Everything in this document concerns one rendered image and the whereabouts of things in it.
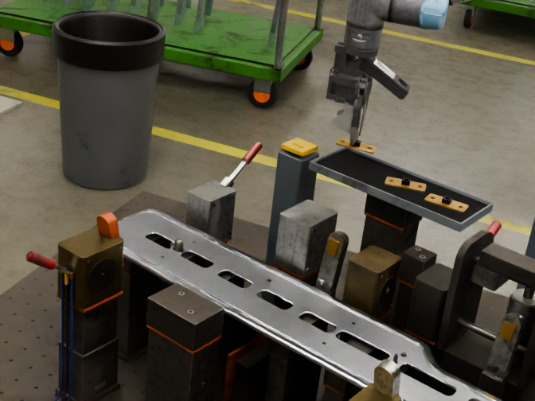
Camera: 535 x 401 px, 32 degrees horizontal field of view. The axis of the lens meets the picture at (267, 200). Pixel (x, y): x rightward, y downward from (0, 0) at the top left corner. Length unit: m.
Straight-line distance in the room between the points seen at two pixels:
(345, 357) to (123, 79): 2.70
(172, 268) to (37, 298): 0.54
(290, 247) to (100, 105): 2.44
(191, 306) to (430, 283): 0.45
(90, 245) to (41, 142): 3.10
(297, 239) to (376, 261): 0.17
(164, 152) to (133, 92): 0.69
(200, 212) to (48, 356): 0.46
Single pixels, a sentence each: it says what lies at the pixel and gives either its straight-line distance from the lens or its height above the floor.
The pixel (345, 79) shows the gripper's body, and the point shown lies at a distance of 1.96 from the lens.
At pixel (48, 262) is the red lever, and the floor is 1.05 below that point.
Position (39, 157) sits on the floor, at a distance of 4.77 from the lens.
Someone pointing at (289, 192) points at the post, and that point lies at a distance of 2.12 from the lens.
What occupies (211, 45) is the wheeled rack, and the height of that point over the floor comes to 0.29.
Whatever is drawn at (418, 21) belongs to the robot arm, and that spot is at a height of 1.50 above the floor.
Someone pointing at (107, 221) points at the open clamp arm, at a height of 1.10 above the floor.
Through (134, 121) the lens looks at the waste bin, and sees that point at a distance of 4.32.
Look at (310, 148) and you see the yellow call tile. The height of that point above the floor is 1.16.
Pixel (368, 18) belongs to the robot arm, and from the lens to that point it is 1.91.
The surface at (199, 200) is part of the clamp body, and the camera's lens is 2.05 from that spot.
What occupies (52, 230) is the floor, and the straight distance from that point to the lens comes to 4.10.
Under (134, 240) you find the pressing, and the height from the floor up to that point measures 1.00.
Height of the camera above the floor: 1.97
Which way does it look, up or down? 26 degrees down
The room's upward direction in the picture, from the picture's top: 7 degrees clockwise
